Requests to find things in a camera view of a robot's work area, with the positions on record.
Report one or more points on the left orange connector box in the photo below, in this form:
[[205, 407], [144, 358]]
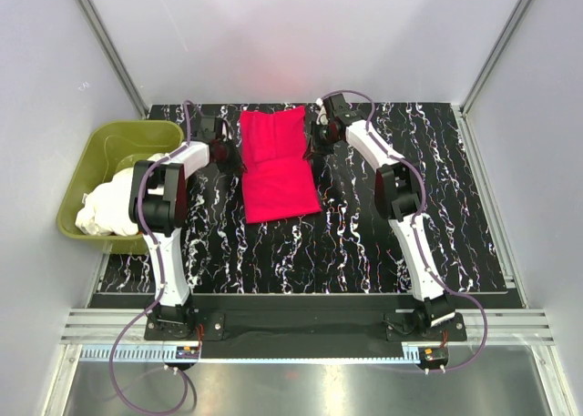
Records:
[[188, 352]]

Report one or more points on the olive green plastic tub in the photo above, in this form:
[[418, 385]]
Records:
[[111, 148]]

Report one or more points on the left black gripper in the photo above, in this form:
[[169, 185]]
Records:
[[237, 165]]

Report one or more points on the right orange connector box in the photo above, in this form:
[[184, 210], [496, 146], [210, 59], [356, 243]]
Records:
[[434, 358]]

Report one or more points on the aluminium frame rail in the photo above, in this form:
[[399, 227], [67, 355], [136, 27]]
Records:
[[119, 334]]

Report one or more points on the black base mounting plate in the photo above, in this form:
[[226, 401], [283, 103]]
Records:
[[276, 327]]

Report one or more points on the white t shirt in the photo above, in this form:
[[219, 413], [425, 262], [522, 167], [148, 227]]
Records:
[[105, 210]]

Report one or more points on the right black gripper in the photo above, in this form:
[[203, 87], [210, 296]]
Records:
[[314, 147]]

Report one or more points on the orange connector box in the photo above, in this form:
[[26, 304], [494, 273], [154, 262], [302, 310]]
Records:
[[188, 352], [434, 358]]

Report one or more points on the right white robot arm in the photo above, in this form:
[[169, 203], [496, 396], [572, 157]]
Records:
[[399, 197]]

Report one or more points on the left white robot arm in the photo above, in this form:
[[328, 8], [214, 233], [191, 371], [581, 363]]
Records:
[[158, 205]]

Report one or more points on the pink t shirt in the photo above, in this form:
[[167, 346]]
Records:
[[278, 183]]

